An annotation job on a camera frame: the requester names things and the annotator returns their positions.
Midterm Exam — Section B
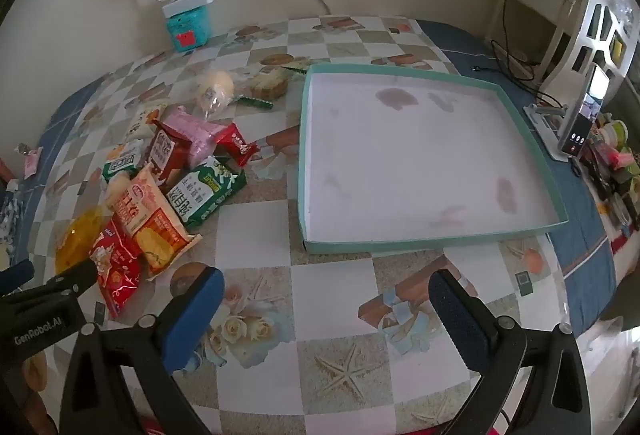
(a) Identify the teal toy box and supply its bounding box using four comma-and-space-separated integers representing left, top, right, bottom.
164, 2, 213, 52

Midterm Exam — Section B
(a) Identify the white cutout chair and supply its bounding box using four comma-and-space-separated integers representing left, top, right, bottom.
539, 0, 640, 92

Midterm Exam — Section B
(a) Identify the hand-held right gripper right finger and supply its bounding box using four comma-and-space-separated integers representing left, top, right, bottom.
428, 269, 591, 435

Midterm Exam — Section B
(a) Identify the teal cardboard tray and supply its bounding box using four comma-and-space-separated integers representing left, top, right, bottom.
298, 64, 570, 255

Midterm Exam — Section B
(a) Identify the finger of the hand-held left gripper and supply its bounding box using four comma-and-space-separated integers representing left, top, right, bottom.
37, 259, 99, 300
0, 260, 36, 295

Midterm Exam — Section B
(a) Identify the dark red milk biscuit packet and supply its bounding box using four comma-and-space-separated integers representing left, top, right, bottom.
144, 120, 193, 186

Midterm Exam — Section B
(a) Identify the green white biscuit packet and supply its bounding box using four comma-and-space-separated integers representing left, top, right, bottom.
167, 158, 247, 230

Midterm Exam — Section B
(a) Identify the pile of small colourful toys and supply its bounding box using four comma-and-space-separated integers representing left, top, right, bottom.
572, 119, 640, 238

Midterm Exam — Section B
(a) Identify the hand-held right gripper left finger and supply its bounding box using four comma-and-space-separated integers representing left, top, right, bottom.
59, 266, 226, 435

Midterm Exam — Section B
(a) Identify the black usb cable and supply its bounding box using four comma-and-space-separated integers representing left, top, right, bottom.
470, 64, 538, 81

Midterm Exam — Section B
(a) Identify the small pink packet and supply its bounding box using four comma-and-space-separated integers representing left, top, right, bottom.
22, 146, 44, 179

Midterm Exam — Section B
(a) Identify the round bun in clear packet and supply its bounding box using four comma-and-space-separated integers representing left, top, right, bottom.
196, 69, 236, 117

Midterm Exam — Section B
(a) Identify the pale jelly cup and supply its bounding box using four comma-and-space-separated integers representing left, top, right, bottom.
106, 175, 127, 208

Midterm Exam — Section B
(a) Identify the white phone stand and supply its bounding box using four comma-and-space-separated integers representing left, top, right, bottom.
523, 102, 576, 162

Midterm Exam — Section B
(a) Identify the green orange cracker packet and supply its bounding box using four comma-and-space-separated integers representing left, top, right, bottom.
102, 142, 147, 182

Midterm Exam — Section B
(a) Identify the cream snack packet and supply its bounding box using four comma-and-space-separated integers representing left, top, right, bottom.
125, 102, 169, 142

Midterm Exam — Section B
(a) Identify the pink snack packet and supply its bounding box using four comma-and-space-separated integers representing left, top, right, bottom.
167, 108, 227, 166

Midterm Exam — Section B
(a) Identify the large red snack packet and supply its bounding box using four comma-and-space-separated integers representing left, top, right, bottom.
90, 219, 146, 319

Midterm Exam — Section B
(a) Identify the blue tablecloth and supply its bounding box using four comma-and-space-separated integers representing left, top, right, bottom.
415, 19, 618, 338

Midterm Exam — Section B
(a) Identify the yellow snack packet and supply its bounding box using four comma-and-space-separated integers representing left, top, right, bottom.
55, 208, 113, 276

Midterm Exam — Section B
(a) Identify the small red snack packet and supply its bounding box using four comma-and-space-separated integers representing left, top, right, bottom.
215, 122, 259, 167

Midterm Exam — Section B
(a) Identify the orange white chip packet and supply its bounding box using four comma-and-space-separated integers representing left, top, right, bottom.
107, 165, 202, 278

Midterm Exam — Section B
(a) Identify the sandwich cake in clear packet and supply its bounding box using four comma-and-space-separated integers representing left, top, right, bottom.
235, 64, 307, 109

